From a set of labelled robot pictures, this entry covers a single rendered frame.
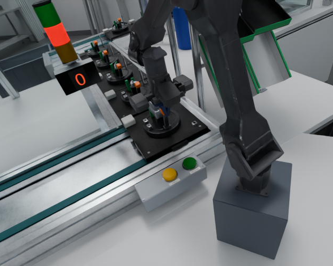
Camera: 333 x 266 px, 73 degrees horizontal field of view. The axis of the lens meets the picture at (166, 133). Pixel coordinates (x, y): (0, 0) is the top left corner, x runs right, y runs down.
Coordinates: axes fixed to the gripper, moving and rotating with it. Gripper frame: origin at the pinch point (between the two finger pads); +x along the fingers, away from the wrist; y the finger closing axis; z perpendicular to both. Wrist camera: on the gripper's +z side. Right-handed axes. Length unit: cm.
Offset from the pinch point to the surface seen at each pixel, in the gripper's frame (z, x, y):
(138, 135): -8.6, 12.5, -9.5
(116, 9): -450, 51, 108
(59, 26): -17.8, -25.9, -17.5
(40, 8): -17.3, -31.0, -19.8
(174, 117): -6.1, 10.5, 4.7
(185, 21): -82, 4, 56
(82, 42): -154, 14, -3
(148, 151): 1.3, 12.5, -9.8
